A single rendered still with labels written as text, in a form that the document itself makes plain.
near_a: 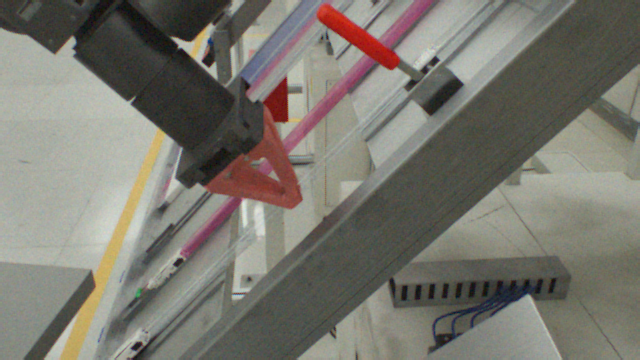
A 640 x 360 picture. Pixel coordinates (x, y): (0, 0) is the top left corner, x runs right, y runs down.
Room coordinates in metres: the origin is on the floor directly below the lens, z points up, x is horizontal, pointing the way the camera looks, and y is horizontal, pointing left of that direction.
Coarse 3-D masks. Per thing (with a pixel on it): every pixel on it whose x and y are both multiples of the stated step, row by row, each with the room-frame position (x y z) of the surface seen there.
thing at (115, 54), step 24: (120, 0) 0.38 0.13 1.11; (96, 24) 0.38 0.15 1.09; (120, 24) 0.38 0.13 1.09; (144, 24) 0.39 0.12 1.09; (72, 48) 0.38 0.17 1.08; (96, 48) 0.37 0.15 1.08; (120, 48) 0.37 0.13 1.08; (144, 48) 0.38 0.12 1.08; (168, 48) 0.39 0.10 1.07; (96, 72) 0.38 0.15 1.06; (120, 72) 0.37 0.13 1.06; (144, 72) 0.38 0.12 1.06; (120, 96) 0.39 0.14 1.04
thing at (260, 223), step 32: (480, 0) 0.42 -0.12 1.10; (448, 32) 0.42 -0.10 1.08; (416, 64) 0.42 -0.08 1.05; (384, 96) 0.42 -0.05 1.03; (352, 128) 0.41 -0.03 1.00; (320, 160) 0.41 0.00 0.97; (256, 224) 0.41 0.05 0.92; (224, 256) 0.40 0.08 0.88; (192, 288) 0.40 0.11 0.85; (160, 320) 0.40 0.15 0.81
